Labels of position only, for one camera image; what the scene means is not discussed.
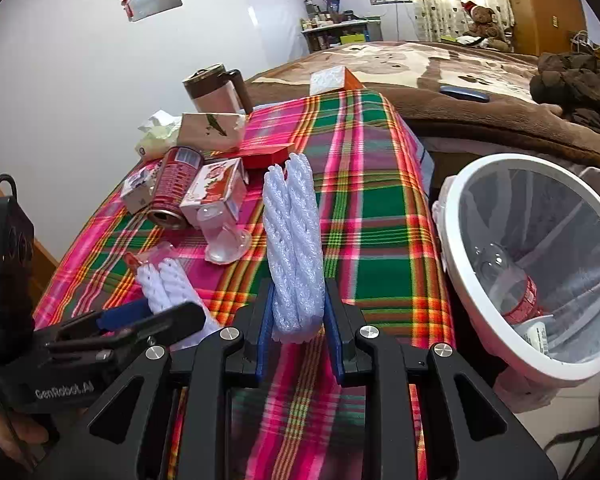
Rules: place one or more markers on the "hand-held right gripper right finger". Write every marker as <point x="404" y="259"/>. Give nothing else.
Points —
<point x="336" y="345"/>

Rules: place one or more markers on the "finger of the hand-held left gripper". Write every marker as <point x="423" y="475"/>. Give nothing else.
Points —
<point x="125" y="314"/>
<point x="175" y="317"/>

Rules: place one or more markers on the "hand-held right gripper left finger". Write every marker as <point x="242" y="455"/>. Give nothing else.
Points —
<point x="264" y="332"/>

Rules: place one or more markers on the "short white foam net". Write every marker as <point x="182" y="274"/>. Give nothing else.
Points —
<point x="167" y="285"/>

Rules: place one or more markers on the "long white foam net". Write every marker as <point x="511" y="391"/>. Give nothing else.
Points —
<point x="294" y="240"/>

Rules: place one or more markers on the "red drink can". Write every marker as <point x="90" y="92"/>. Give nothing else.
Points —
<point x="175" y="187"/>

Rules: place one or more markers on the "strawberry milk carton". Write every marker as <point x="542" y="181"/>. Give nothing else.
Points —
<point x="212" y="187"/>

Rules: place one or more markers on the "red medicine box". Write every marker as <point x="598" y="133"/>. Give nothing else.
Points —
<point x="267" y="155"/>

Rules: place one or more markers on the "white mesh trash bin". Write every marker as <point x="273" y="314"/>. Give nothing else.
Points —
<point x="560" y="220"/>

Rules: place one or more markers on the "person's left hand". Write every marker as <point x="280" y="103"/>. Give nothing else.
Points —
<point x="15" y="432"/>

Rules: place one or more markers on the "clear pink plastic wrapper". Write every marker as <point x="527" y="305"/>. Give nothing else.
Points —
<point x="150" y="255"/>

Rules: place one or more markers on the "clear plastic cup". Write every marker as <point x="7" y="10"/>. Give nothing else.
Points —
<point x="225" y="237"/>

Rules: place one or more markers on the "small white drink carton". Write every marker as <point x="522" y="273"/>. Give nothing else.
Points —
<point x="137" y="192"/>

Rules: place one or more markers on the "clear plastic bottle red label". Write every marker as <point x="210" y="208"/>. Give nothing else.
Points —
<point x="505" y="280"/>

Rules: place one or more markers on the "pale tissue pack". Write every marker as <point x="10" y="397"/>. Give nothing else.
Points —
<point x="155" y="135"/>

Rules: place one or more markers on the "brown and pink mug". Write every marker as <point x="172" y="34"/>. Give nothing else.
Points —
<point x="212" y="92"/>

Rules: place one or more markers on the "white packet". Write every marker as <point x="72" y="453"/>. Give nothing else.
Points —
<point x="327" y="81"/>

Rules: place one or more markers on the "orange box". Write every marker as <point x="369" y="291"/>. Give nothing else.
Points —
<point x="354" y="80"/>

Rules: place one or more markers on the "blue case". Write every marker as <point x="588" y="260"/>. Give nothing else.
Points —
<point x="464" y="93"/>

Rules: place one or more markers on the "brown printed blanket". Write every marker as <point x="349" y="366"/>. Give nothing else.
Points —
<point x="430" y="70"/>

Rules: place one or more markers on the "red hanging ornament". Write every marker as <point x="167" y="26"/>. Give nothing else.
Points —
<point x="126" y="2"/>

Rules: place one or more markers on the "cluttered shelf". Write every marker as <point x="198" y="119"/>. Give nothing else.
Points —
<point x="340" y="30"/>

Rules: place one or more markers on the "dark clothes pile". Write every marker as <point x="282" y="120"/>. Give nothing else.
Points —
<point x="575" y="85"/>

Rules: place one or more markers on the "brown teddy bear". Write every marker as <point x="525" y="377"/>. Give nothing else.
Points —
<point x="485" y="22"/>

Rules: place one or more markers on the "wooden wardrobe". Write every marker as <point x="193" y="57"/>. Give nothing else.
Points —
<point x="540" y="5"/>

